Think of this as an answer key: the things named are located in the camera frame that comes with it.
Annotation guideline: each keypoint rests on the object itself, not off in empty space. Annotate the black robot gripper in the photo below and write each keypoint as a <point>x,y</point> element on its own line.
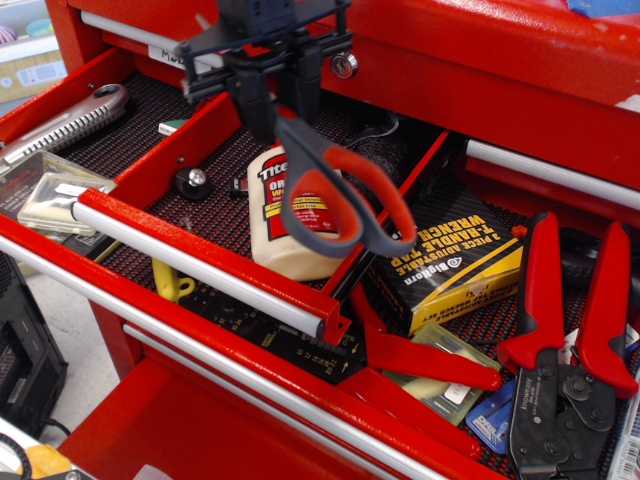
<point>252,40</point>

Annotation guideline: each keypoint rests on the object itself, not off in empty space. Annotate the red grey handled scissors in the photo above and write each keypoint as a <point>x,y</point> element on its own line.
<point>315,165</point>

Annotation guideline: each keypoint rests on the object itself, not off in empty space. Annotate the silver drawer lock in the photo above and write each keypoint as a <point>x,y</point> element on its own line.
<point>344,64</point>

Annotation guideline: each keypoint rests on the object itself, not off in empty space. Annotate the red small upper drawer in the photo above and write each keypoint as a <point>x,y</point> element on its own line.
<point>206,239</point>

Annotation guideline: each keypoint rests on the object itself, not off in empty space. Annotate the red wide tool drawer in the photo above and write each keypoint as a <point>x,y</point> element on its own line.
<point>269,417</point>

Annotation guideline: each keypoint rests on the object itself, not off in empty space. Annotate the white Markers label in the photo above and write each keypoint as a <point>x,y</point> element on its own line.
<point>170,58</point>

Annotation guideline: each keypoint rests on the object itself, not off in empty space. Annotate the small green white box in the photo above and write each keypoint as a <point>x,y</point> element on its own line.
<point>169,127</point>

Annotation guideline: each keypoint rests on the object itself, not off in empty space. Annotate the black knob with silver screw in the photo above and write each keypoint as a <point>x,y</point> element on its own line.
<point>192,183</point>

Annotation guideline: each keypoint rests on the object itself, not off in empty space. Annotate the black steel wool roll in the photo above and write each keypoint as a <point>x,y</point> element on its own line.
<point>387,153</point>

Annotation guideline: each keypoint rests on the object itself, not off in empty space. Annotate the Titebond wood glue bottle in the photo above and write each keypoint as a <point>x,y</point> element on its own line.
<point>271,244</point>

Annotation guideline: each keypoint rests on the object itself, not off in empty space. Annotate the silver ridged utility tool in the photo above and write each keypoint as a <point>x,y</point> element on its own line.
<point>99,109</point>

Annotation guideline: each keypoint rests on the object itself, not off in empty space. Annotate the red tool chest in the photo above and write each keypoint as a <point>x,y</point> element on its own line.
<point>415,56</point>

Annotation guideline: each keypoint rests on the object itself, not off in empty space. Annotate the clear plastic bit case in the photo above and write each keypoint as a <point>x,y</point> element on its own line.
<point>39,192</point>

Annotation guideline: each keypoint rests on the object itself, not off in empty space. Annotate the black yellow tap wrench box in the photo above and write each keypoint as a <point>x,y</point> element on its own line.
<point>464,258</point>

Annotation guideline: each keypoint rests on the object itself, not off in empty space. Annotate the clear case under pliers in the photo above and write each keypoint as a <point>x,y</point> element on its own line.
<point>452,401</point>

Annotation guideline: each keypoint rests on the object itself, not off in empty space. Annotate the black equipment box on floor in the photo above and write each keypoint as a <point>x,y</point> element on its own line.
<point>33,371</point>

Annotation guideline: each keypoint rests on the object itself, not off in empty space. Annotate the blue drill bit package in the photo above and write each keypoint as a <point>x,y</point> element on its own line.
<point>489,419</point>

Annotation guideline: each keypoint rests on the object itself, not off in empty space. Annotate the yellow handled tool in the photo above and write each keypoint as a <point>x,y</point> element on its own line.
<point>169,284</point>

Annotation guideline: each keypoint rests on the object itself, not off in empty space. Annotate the red handled wire stripper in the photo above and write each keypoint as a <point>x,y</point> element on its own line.
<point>365,343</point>

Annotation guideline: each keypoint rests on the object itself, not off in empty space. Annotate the red handled crimping pliers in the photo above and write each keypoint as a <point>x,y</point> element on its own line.
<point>564,410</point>

